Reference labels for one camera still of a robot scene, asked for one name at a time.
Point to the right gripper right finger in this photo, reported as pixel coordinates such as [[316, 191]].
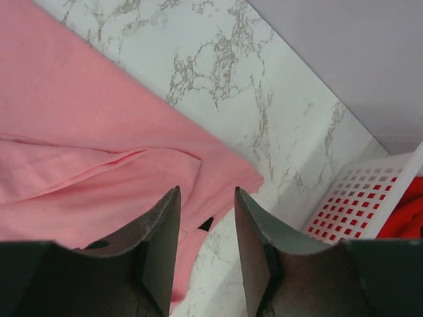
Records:
[[285, 272]]

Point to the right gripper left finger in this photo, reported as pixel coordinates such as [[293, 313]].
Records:
[[136, 263]]

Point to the pink t shirt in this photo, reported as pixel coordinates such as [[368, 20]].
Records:
[[85, 149]]

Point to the white plastic laundry basket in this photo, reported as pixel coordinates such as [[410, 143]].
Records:
[[363, 197]]

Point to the red t shirt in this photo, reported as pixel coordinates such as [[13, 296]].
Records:
[[406, 220]]

